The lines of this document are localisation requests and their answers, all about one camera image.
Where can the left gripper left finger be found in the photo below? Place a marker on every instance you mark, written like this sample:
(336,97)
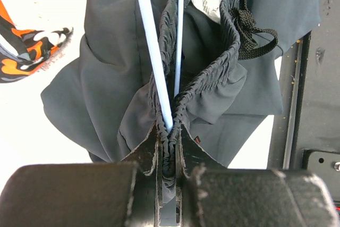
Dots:
(126,193)

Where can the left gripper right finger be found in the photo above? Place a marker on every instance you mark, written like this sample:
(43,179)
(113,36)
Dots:
(209,194)

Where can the blue wire hanger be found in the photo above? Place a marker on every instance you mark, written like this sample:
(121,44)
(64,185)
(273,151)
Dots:
(155,57)

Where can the dark navy shorts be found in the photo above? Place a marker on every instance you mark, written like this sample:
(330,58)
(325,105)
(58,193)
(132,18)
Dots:
(106,99)

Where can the camouflage orange black shorts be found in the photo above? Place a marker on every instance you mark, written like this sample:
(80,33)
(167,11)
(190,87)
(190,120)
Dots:
(23,52)

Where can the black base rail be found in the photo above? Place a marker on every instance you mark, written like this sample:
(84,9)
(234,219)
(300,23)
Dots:
(308,129)

